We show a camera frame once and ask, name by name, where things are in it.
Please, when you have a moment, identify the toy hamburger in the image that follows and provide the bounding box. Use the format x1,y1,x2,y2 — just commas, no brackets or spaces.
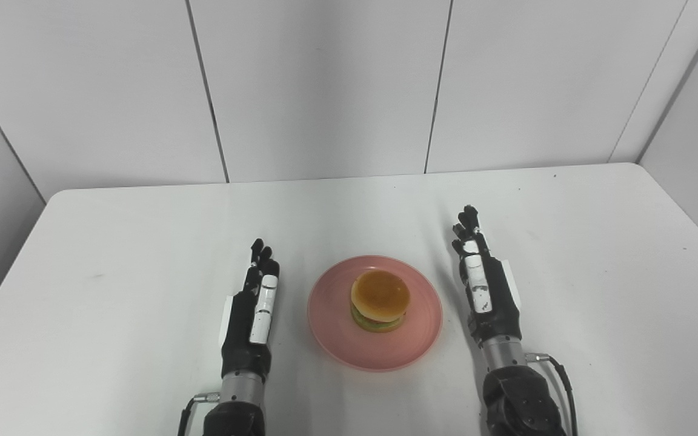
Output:
350,269,411,333

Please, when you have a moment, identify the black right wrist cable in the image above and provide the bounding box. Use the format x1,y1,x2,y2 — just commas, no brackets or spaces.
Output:
525,352,579,436

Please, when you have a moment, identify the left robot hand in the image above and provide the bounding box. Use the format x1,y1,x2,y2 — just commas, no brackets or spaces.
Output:
219,238,281,382

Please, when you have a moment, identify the pink plate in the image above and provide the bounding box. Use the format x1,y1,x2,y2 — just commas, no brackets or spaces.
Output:
307,255,444,372

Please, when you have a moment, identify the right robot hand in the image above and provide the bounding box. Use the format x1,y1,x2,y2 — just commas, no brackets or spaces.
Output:
451,205,522,347

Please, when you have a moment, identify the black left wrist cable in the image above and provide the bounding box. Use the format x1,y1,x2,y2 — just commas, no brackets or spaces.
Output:
178,392,222,436

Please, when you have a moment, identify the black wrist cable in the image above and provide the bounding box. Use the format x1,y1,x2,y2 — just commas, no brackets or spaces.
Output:
178,392,222,436
525,352,579,436

